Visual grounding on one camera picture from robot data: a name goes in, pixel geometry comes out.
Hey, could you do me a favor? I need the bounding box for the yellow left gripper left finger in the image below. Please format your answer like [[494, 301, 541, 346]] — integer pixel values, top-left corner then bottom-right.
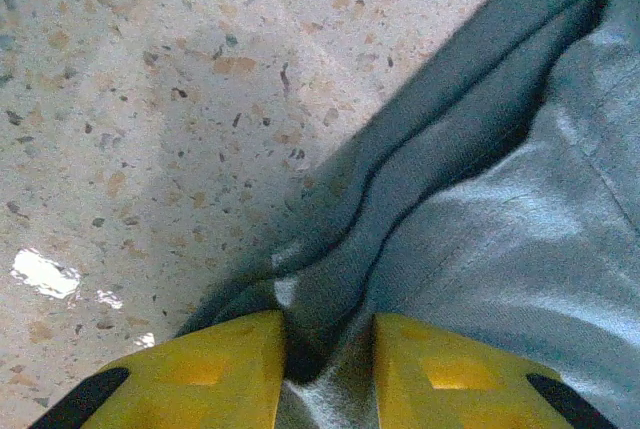
[[29, 311, 287, 429]]

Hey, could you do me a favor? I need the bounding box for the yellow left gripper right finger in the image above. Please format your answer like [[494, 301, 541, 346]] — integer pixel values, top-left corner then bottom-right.
[[372, 312, 619, 429]]

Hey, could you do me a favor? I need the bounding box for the grey t-shirt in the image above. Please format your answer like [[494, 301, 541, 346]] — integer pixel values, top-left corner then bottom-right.
[[174, 0, 640, 429]]

